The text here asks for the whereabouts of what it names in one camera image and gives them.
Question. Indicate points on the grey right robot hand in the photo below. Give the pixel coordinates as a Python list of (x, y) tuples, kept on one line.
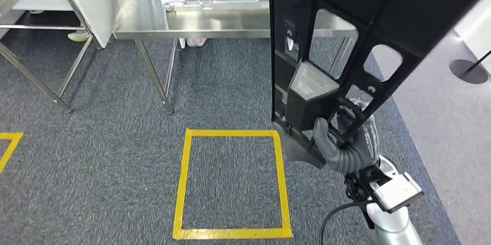
[(345, 159)]

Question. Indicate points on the black plastic panel part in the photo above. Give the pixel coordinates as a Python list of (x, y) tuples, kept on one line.
[(383, 13)]

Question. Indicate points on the stainless steel workbench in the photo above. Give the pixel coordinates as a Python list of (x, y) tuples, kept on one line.
[(153, 20)]

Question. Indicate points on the black stanchion base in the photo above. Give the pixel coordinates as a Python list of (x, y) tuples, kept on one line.
[(466, 72)]

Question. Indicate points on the person's shoe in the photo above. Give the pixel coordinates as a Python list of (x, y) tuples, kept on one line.
[(78, 36)]

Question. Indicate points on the stainless steel table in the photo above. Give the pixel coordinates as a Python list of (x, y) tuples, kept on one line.
[(27, 70)]

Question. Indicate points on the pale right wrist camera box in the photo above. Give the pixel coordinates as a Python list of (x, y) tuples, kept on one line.
[(399, 193)]

